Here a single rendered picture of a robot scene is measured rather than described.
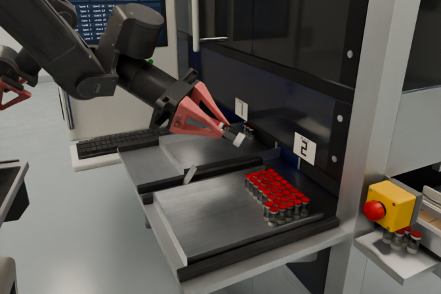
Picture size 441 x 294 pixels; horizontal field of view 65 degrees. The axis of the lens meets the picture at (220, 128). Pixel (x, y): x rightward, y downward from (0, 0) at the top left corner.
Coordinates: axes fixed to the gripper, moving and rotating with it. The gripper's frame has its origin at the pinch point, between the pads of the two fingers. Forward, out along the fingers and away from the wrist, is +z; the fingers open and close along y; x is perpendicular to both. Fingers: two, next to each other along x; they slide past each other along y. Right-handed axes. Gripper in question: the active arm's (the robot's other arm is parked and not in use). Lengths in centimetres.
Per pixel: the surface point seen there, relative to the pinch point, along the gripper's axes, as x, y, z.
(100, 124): 83, 44, -52
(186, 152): 56, 36, -11
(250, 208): 36.2, 16.3, 14.3
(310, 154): 22.1, 30.2, 19.8
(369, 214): 12.4, 13.6, 32.5
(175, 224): 39.2, 2.7, 0.6
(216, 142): 57, 47, -5
